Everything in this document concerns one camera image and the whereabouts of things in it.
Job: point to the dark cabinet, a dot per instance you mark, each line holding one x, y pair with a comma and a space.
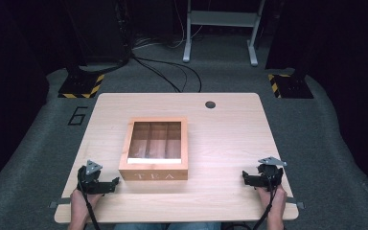
99, 28

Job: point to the wooden tea box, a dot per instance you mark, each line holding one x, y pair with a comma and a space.
155, 150

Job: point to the black hazard-striped stand base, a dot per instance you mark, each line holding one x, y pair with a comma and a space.
290, 86
83, 84

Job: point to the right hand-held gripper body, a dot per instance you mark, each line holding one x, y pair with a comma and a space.
270, 175

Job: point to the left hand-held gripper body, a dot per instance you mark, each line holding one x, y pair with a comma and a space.
88, 179

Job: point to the person's left hand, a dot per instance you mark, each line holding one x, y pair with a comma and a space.
80, 204

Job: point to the white metal stand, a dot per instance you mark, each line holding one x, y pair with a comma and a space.
222, 19

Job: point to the grey table bracket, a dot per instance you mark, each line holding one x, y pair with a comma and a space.
60, 202
295, 202

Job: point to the person's right hand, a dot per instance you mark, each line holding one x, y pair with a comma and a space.
276, 202

